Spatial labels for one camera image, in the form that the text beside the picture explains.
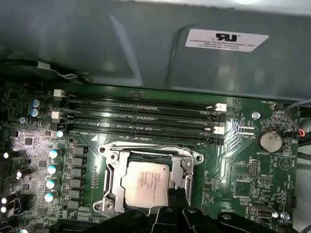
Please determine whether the black pin header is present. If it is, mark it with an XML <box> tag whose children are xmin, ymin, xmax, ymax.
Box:
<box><xmin>250</xmin><ymin>160</ymin><xmax>259</xmax><ymax>178</ymax></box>

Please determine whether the thick black cable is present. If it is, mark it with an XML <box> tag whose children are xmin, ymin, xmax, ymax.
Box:
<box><xmin>0</xmin><ymin>58</ymin><xmax>94</xmax><ymax>84</ymax></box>

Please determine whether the thin grey fan wire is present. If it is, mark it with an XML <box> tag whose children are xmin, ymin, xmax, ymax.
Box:
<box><xmin>283</xmin><ymin>99</ymin><xmax>311</xmax><ymax>122</ymax></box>

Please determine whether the grey power inductor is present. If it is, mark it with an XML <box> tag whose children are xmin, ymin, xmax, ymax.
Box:
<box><xmin>64</xmin><ymin>189</ymin><xmax>85</xmax><ymax>200</ymax></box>
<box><xmin>68</xmin><ymin>145</ymin><xmax>88</xmax><ymax>156</ymax></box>
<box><xmin>63</xmin><ymin>200</ymin><xmax>83</xmax><ymax>210</ymax></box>
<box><xmin>66</xmin><ymin>167</ymin><xmax>86</xmax><ymax>178</ymax></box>
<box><xmin>65</xmin><ymin>178</ymin><xmax>85</xmax><ymax>189</ymax></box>
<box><xmin>67</xmin><ymin>156</ymin><xmax>87</xmax><ymax>167</ymax></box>

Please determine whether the white UL label sticker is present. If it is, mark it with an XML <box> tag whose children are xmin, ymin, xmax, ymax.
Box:
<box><xmin>185</xmin><ymin>28</ymin><xmax>270</xmax><ymax>52</ymax></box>

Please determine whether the silver green CPU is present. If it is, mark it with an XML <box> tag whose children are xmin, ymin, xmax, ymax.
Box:
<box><xmin>125</xmin><ymin>151</ymin><xmax>175</xmax><ymax>212</ymax></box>

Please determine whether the internal USB port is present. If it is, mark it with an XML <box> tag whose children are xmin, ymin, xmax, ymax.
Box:
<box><xmin>252</xmin><ymin>205</ymin><xmax>275</xmax><ymax>220</ymax></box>

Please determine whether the green motherboard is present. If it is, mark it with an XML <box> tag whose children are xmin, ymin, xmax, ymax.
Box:
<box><xmin>0</xmin><ymin>81</ymin><xmax>311</xmax><ymax>233</ymax></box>

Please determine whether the grey PC case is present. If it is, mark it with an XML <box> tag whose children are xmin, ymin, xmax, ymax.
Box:
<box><xmin>0</xmin><ymin>0</ymin><xmax>311</xmax><ymax>102</ymax></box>

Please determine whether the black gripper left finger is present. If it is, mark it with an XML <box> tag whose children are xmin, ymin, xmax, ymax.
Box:
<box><xmin>84</xmin><ymin>188</ymin><xmax>182</xmax><ymax>233</ymax></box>

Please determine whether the CPU socket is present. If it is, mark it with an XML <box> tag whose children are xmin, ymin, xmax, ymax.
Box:
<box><xmin>93</xmin><ymin>141</ymin><xmax>205</xmax><ymax>215</ymax></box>

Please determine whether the round silver coin battery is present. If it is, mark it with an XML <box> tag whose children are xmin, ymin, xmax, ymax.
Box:
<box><xmin>257</xmin><ymin>128</ymin><xmax>284</xmax><ymax>153</ymax></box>

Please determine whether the thin metal locking lever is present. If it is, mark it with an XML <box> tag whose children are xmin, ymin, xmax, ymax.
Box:
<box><xmin>104</xmin><ymin>143</ymin><xmax>195</xmax><ymax>158</ymax></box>

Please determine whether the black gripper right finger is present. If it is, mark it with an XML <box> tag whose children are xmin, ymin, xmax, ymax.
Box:
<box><xmin>180</xmin><ymin>187</ymin><xmax>280</xmax><ymax>233</ymax></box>

